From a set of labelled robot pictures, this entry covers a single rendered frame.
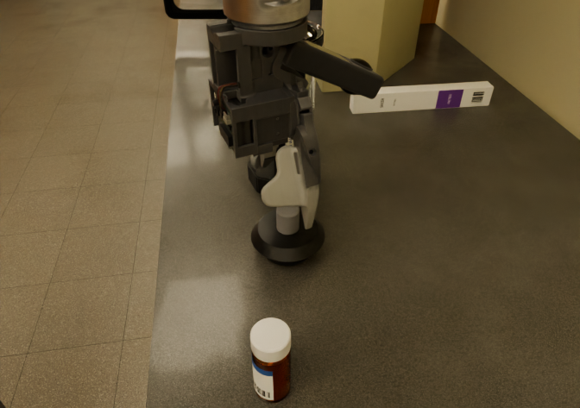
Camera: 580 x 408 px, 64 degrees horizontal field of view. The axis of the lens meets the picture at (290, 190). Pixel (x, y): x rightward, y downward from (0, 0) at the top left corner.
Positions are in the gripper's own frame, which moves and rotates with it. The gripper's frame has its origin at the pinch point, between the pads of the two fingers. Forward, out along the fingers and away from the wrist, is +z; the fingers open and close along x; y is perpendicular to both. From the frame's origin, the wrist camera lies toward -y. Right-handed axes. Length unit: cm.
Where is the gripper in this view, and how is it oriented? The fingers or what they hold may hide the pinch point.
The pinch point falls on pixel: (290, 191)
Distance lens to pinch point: 53.8
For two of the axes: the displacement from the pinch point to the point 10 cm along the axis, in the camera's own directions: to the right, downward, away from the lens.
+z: 0.0, 7.9, 6.2
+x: 4.1, 5.6, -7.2
